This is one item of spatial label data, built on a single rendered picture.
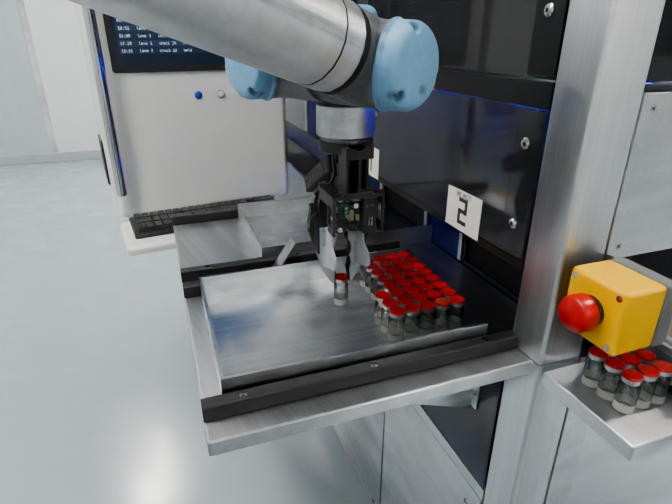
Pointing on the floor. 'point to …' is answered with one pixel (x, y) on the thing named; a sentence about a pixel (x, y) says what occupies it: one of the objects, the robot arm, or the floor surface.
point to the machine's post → (570, 223)
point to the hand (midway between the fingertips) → (339, 270)
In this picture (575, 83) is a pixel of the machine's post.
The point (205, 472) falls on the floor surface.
